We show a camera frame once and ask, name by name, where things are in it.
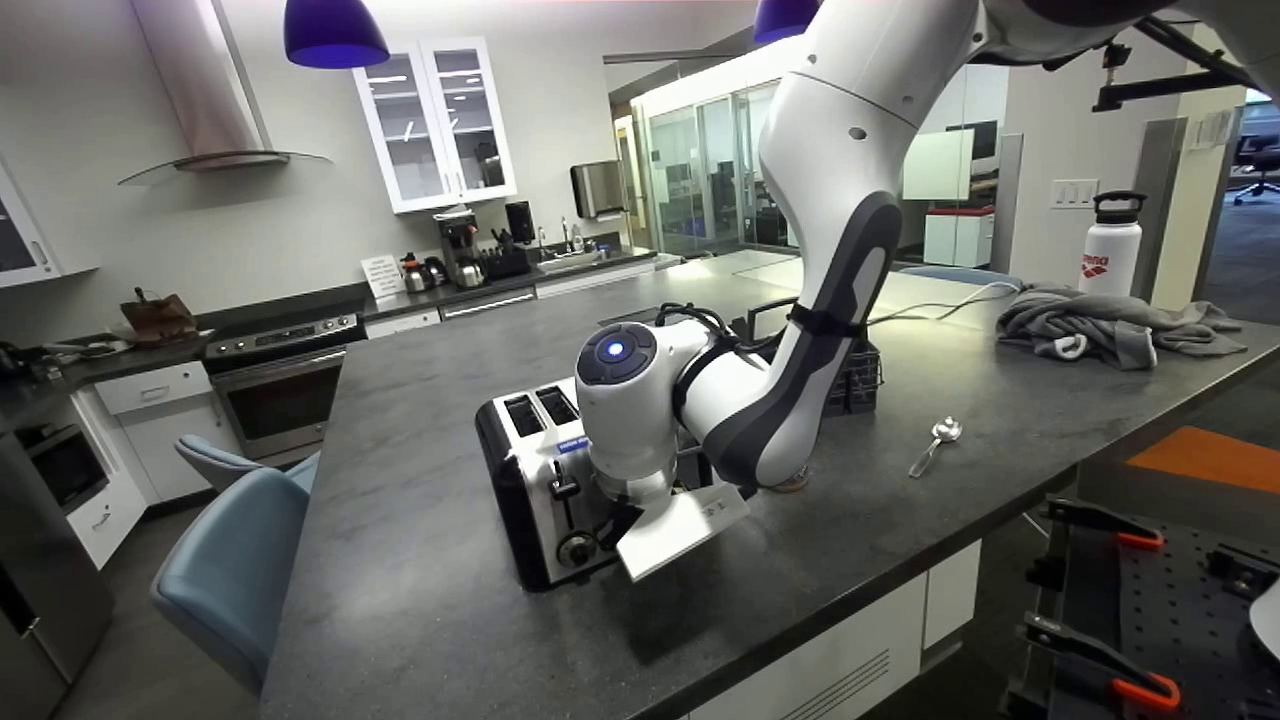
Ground small black appliance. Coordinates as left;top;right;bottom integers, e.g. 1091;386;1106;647
505;195;544;252

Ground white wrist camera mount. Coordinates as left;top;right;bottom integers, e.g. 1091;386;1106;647
611;478;750;583

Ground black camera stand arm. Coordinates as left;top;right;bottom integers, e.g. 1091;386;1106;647
1091;12;1280;118

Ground white water bottle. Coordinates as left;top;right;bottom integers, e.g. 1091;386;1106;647
1076;188;1146;302

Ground white base cabinet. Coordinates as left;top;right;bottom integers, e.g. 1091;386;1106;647
58;358;250;571

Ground silver metal spoon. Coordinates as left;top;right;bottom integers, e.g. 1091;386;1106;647
903;416;963;485

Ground black coffee maker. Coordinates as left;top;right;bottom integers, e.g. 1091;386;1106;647
433;206;495;294

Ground black cables pile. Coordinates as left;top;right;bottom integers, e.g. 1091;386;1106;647
991;282;1251;378

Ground purple pendant lamp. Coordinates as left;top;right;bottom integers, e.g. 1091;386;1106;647
750;0;824;49
279;0;390;74

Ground silver four-slot toaster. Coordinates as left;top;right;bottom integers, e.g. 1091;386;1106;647
473;382;715;595

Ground light blue chair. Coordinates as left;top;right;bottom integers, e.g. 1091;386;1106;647
167;432;322;499
147;463;313;695

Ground black clamp orange handle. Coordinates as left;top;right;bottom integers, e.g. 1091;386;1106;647
1040;491;1170;557
1020;613;1187;718

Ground black cutlery caddy basket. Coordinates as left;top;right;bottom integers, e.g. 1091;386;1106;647
739;294;885;421

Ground white wall switch plate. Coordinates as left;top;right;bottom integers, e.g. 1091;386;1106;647
1052;174;1099;216

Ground brown wooden basket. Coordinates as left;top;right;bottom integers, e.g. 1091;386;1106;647
114;283;201;340

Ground stainless steel oven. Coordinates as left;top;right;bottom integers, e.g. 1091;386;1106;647
201;311;368;463

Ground orange floor mat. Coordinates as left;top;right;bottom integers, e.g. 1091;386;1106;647
1118;421;1280;499

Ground stainless steel fridge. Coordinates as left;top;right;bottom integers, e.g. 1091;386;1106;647
0;426;114;720

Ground silver range hood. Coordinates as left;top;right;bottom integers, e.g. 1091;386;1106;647
114;0;333;194

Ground silver wall dispenser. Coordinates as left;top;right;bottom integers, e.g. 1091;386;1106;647
569;155;630;223

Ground white glass-door wall cabinet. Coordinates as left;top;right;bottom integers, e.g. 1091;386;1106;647
352;34;521;220

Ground black perforated work table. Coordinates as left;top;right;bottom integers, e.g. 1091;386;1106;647
1002;513;1280;720

